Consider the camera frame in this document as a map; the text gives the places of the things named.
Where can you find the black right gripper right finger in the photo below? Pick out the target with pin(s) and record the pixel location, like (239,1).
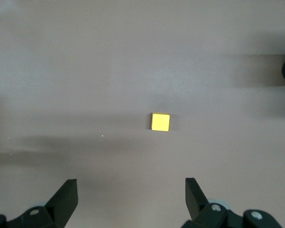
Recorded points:
(197,204)

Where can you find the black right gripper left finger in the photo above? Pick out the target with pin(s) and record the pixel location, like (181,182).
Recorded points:
(61,204)

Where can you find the yellow wooden block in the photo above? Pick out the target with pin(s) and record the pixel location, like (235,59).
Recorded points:
(160,122)

